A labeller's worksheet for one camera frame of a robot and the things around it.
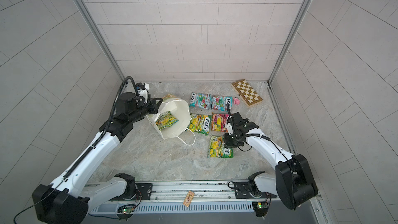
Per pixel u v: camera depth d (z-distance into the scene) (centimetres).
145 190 71
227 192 72
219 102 102
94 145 45
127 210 64
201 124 91
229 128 77
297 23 85
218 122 92
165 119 91
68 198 36
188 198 69
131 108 57
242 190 71
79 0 76
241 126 61
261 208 68
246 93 108
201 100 102
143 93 64
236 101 104
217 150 80
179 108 100
